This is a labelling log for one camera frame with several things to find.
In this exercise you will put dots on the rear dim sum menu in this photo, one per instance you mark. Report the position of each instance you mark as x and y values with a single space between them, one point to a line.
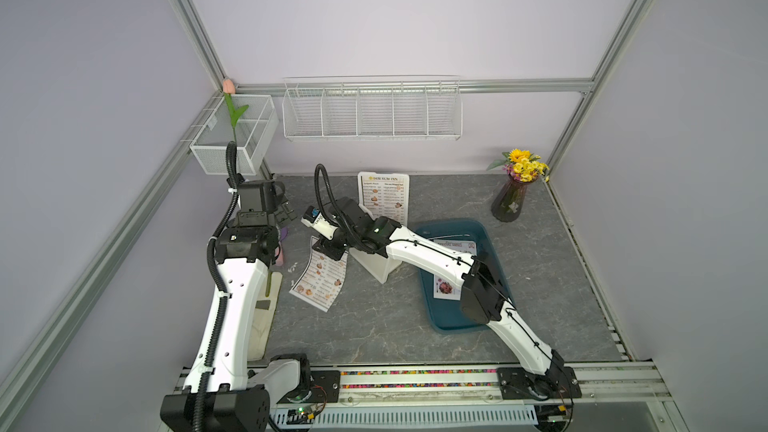
384 192

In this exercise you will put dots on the dark glass vase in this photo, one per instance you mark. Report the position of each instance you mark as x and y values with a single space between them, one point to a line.
508 204

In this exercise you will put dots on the white wire wall shelf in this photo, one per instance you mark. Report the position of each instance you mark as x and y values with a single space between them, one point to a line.
373 108

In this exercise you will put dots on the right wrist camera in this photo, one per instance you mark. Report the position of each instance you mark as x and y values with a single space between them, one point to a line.
314 219

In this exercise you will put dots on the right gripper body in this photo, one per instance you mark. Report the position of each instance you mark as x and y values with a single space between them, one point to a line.
349 237

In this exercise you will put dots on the pink artificial tulip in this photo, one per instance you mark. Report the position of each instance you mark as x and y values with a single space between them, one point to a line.
235 112

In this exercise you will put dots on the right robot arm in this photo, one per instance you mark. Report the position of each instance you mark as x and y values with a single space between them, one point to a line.
483 298

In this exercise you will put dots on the yellow flower bouquet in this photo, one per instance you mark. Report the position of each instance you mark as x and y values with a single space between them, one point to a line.
522 166

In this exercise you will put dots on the white menu holder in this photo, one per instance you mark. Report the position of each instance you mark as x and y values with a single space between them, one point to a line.
378 266
384 195

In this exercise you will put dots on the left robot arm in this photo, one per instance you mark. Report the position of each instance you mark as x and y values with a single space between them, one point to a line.
219 392

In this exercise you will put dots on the white mesh wall basket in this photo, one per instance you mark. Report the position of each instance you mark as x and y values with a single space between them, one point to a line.
249 120

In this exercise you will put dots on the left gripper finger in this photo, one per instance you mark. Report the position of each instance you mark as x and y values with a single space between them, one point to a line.
285 212
279 189

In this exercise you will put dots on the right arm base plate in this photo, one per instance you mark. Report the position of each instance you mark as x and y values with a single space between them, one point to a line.
559 382

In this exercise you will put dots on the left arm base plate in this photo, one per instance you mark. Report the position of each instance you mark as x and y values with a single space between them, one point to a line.
324 387

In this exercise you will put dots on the dim sum menu sheet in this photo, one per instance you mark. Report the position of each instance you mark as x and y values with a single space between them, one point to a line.
322 280

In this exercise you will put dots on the white vented cable duct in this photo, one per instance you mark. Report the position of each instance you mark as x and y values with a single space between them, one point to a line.
408 418

